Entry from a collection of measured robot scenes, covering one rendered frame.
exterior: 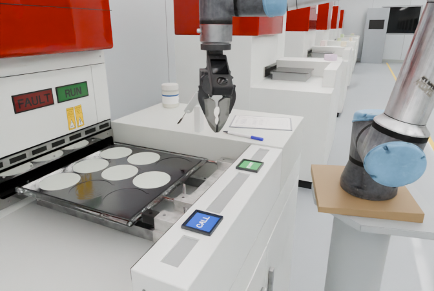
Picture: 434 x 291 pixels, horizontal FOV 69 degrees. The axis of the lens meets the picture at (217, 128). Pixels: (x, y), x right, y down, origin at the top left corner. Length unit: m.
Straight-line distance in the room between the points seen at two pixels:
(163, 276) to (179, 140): 0.62
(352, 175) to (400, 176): 0.19
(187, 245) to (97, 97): 0.72
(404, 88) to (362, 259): 0.52
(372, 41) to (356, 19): 1.25
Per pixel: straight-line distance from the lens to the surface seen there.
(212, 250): 0.52
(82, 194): 0.85
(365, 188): 0.95
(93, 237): 0.83
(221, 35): 0.72
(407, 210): 0.96
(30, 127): 0.99
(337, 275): 1.13
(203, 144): 1.00
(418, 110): 0.77
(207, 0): 0.73
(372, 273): 1.10
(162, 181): 0.86
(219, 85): 0.67
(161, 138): 1.08
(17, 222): 0.97
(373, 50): 13.01
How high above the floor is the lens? 1.29
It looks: 18 degrees down
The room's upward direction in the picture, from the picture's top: straight up
